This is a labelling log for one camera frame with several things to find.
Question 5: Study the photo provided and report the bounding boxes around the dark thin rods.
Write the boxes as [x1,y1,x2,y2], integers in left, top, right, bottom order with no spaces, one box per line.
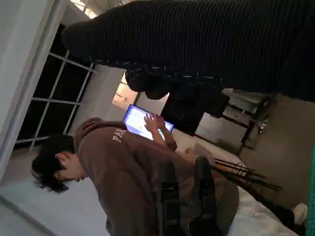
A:
[213,157,283,195]

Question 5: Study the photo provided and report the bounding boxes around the person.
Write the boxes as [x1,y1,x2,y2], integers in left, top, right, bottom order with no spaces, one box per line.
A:
[31,114,241,236]

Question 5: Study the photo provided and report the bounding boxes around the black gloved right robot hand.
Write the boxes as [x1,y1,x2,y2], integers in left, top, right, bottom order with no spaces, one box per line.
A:
[61,0,315,103]

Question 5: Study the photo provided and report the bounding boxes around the white cabinet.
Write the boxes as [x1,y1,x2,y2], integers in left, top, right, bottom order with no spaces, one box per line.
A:
[195,88,269,153]

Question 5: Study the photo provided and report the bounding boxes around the lit laptop screen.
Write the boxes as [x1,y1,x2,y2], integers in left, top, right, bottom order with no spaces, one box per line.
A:
[122,104,174,141]

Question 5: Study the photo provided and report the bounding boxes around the dark window with white frame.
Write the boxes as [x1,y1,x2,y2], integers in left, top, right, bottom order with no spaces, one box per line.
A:
[13,23,95,150]

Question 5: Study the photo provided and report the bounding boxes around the black desk chair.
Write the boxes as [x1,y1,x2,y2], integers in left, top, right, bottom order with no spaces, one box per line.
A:
[157,156,220,236]

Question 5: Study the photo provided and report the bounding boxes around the green cutting mat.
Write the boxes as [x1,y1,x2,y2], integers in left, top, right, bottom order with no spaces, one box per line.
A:
[306,144,315,236]

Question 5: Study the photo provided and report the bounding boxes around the pale cloth cover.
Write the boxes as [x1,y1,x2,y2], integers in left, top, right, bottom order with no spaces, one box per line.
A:
[227,186,300,236]

